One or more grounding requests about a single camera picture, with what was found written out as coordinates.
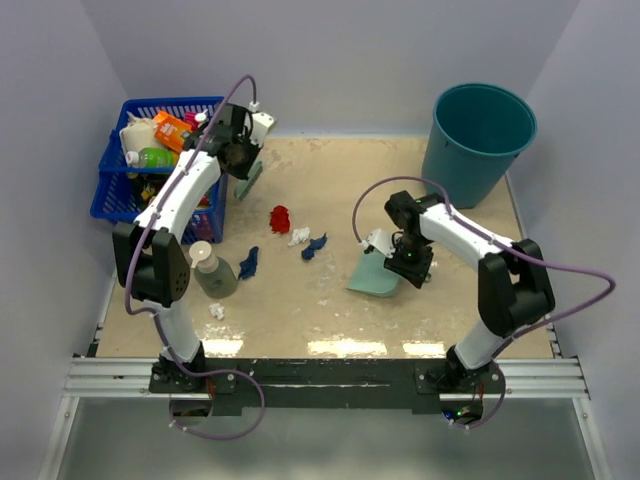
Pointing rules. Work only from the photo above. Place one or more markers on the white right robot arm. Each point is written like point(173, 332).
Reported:
point(514, 289)

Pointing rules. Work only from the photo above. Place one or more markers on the clear soap pump bottle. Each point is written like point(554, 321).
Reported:
point(214, 274)

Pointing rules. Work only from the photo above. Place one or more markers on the green plastic dustpan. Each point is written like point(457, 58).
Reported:
point(370, 277)

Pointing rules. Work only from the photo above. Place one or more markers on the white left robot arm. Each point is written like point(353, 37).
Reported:
point(150, 264)

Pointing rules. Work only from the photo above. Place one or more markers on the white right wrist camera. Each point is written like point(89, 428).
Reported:
point(380, 241)

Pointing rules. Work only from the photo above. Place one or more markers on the blue scrap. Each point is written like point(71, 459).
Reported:
point(315, 245)
point(248, 267)

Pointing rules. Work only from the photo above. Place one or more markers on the aluminium rail frame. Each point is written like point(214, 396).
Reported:
point(540, 379)

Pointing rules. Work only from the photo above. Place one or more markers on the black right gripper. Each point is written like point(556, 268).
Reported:
point(415, 273)

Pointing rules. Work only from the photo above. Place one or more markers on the red paper scrap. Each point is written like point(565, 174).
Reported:
point(280, 220)

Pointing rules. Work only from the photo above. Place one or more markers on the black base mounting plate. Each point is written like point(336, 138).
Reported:
point(428, 386)

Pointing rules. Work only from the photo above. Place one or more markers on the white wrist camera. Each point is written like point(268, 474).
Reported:
point(260, 124)
point(380, 241)

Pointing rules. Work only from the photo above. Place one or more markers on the green hand brush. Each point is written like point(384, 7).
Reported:
point(243, 187)

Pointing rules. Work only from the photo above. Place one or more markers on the white paper wad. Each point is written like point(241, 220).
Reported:
point(299, 235)

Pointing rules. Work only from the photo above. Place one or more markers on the teal plastic trash bin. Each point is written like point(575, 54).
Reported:
point(477, 132)

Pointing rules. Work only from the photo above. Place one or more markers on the orange carton box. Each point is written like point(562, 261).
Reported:
point(171, 131)

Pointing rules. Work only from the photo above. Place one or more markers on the green drink bottle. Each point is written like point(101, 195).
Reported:
point(151, 157)

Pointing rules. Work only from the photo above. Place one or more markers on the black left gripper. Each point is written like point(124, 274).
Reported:
point(243, 172)

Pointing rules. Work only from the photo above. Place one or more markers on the small white scrap front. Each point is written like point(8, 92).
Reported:
point(217, 311)

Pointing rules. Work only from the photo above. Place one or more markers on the white pump lotion bottle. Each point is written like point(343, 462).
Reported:
point(201, 117)

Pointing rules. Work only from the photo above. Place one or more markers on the blue plastic basket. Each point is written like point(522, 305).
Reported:
point(118, 196)

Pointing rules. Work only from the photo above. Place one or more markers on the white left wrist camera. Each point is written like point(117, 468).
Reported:
point(260, 124)

